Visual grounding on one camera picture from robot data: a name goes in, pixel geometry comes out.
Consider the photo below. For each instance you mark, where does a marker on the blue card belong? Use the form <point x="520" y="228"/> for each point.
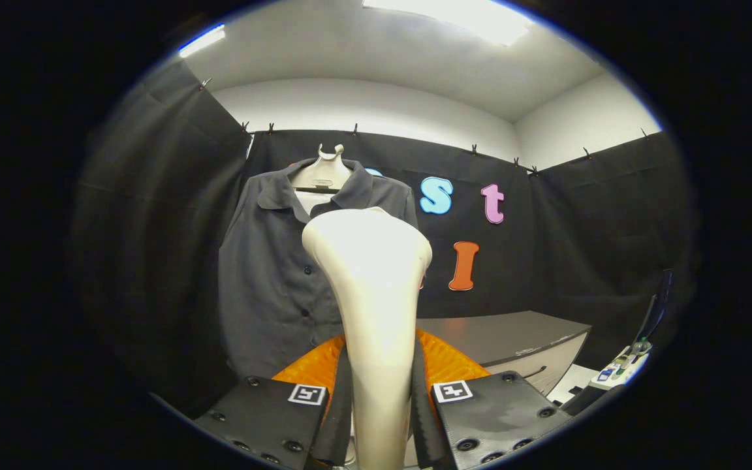
<point x="606" y="374"/>

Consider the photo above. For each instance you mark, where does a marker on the row of black clips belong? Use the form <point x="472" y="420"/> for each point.
<point x="474" y="150"/>

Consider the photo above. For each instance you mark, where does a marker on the green bottle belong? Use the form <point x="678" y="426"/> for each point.
<point x="642" y="346"/>

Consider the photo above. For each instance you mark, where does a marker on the dark grey button shirt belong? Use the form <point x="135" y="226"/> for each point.
<point x="265" y="281"/>

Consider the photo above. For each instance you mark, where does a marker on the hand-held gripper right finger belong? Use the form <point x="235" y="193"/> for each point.
<point x="425" y="424"/>

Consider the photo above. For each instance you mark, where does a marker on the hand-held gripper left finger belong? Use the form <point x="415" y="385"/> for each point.
<point x="340" y="424"/>

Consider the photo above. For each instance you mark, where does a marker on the beige garment hanger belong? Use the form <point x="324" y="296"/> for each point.
<point x="322" y="173"/>

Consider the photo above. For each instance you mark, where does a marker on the white hanger board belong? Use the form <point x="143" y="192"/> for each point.
<point x="314" y="201"/>

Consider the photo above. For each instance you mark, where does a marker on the grey cabinet with drawers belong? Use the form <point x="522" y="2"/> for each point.
<point x="500" y="336"/>

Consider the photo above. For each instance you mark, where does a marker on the ceiling light strip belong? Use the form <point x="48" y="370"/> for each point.
<point x="201" y="41"/>

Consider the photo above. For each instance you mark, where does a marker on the dark computer monitor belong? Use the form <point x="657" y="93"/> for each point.
<point x="660" y="307"/>

